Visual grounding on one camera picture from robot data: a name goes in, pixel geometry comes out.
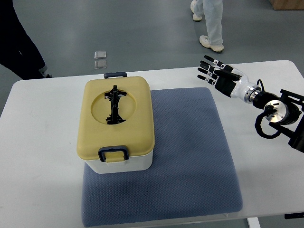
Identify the blue grey cushion mat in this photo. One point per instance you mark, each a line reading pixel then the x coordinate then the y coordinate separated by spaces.
pixel 192 173

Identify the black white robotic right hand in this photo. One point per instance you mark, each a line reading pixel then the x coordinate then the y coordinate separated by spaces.
pixel 223 77

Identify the person in dark trousers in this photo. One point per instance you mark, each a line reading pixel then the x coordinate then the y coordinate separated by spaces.
pixel 18 52

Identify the upper silver floor plate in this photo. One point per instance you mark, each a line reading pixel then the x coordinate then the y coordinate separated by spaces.
pixel 100 54

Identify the white table leg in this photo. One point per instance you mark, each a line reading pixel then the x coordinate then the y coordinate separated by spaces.
pixel 253 222

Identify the brown cardboard box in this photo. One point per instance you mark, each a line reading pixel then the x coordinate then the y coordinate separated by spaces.
pixel 287 4

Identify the white storage box base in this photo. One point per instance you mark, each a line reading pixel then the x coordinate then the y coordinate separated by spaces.
pixel 117 163

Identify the black bracket under table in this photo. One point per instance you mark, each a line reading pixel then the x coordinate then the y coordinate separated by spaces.
pixel 294 216

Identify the yellow storage box lid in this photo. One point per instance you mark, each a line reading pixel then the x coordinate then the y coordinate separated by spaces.
pixel 116 119

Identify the person in white trousers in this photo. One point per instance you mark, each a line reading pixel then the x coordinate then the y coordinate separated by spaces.
pixel 212 11

